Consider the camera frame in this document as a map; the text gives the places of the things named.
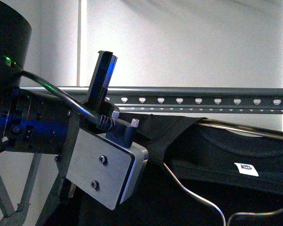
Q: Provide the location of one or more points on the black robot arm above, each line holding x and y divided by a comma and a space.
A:
15, 33

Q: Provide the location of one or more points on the grey rack leg brace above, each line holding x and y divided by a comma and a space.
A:
9, 188

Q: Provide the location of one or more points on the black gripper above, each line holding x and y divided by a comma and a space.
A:
49, 124

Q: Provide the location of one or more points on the grey metal rack rail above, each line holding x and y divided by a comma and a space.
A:
194, 100

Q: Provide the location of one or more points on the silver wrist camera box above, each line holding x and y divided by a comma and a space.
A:
104, 170

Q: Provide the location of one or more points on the metal wire clothes hanger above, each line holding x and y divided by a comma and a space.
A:
236, 170

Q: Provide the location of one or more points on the black printed t-shirt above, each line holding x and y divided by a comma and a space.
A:
159, 201

